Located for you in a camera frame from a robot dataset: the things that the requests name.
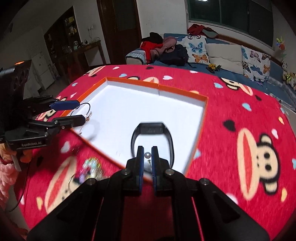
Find pearl stud earring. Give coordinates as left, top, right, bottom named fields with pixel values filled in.
left=144, top=152, right=152, bottom=165

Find iridescent bead bracelet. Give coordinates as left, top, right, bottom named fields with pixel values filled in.
left=79, top=158, right=105, bottom=181

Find large silver hoop bangle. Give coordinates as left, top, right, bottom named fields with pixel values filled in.
left=70, top=102, right=92, bottom=122

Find orange shallow box tray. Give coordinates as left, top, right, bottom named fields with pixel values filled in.
left=73, top=77, right=208, bottom=173

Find white refrigerator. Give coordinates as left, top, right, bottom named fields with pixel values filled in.
left=32, top=52, right=55, bottom=90

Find dark wooden side table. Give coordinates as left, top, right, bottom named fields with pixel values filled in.
left=66, top=40, right=107, bottom=79

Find black smart band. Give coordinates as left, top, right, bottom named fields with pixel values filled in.
left=130, top=122, right=175, bottom=168

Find dark shelf cabinet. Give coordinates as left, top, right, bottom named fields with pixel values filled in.
left=44, top=6, right=80, bottom=69

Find red monkey print blanket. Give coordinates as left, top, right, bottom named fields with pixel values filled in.
left=14, top=65, right=295, bottom=239

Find dark wooden door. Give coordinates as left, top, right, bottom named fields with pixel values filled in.
left=97, top=0, right=142, bottom=64

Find pile of clothes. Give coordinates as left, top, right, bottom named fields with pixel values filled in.
left=140, top=32, right=189, bottom=66

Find yellow toy truck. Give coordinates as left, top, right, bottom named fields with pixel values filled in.
left=206, top=64, right=221, bottom=73

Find left butterfly pillow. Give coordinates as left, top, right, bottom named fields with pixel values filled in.
left=177, top=35, right=209, bottom=65

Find butterfly pillow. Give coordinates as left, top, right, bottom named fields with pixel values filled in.
left=177, top=35, right=209, bottom=65
left=241, top=45, right=271, bottom=82

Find plain beige pillow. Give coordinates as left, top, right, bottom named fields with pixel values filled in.
left=205, top=43, right=243, bottom=75

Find red cloth on sill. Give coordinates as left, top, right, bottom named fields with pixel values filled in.
left=187, top=24, right=219, bottom=39

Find right butterfly pillow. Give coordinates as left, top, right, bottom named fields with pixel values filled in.
left=241, top=45, right=271, bottom=82

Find blue sofa bed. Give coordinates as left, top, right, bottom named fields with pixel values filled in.
left=125, top=34, right=295, bottom=108

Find plush toys pile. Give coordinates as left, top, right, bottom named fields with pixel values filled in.
left=282, top=61, right=296, bottom=90

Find colourful toy flower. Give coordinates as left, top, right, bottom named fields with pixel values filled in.
left=276, top=37, right=286, bottom=59

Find window with green frame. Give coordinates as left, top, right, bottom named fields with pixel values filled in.
left=187, top=0, right=273, bottom=46

